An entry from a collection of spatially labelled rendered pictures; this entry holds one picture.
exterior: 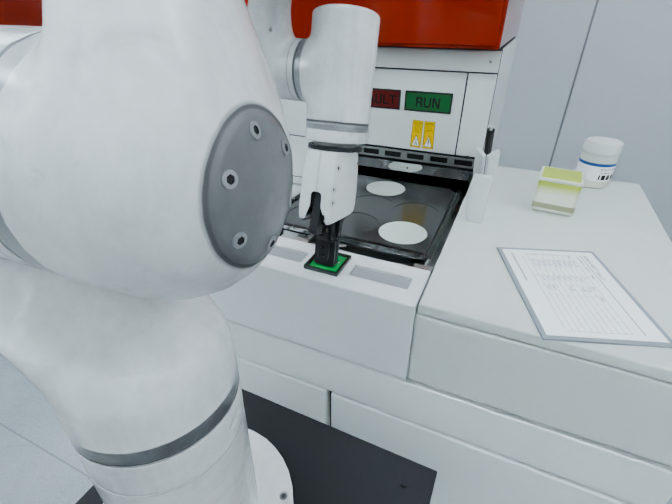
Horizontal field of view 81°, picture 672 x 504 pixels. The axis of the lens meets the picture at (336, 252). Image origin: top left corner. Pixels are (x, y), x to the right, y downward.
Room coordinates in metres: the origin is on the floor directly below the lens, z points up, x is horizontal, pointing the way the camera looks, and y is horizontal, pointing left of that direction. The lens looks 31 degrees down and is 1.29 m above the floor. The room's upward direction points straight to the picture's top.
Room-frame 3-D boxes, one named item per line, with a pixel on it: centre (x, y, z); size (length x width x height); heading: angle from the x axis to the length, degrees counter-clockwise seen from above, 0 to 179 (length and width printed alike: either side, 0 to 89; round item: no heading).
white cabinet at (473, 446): (0.74, -0.11, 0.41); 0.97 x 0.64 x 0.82; 66
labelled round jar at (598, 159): (0.83, -0.57, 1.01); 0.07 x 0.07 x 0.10
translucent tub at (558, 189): (0.71, -0.42, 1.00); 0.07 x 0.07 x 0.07; 61
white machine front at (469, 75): (1.15, 0.00, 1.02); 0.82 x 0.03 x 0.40; 66
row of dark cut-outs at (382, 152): (1.07, -0.16, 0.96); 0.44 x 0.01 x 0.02; 66
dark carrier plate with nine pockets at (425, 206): (0.87, -0.08, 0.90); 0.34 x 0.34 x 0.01; 66
